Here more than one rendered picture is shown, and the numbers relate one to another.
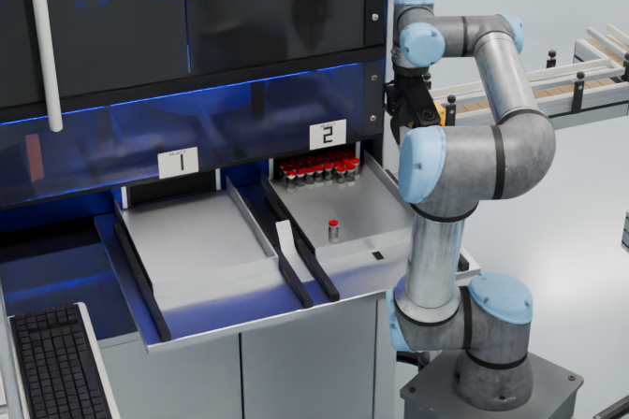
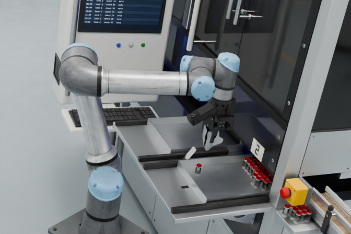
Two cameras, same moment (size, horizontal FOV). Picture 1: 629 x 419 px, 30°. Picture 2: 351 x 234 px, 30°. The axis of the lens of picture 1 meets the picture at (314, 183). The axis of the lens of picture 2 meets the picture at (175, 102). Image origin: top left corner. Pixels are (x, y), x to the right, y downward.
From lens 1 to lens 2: 276 cm
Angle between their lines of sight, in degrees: 72
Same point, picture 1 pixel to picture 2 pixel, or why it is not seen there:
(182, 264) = (173, 132)
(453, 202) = not seen: hidden behind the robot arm
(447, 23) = (196, 63)
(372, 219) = (219, 189)
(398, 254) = (186, 193)
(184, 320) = (130, 130)
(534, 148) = (69, 68)
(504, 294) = (101, 176)
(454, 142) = (72, 48)
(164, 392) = not seen: hidden behind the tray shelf
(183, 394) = (190, 224)
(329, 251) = (180, 167)
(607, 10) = not seen: outside the picture
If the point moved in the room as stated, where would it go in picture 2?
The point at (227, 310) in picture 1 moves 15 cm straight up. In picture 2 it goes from (138, 141) to (142, 109)
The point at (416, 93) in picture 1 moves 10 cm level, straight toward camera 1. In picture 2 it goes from (205, 107) to (176, 102)
